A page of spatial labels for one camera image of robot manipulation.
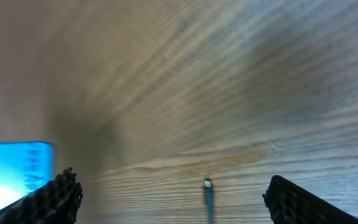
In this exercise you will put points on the blue screen smartphone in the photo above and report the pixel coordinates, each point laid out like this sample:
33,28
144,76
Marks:
25,166

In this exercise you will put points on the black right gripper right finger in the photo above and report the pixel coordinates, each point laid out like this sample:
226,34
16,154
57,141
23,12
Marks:
290,204

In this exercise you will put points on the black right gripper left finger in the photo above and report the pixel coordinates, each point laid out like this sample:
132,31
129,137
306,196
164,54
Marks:
57,202

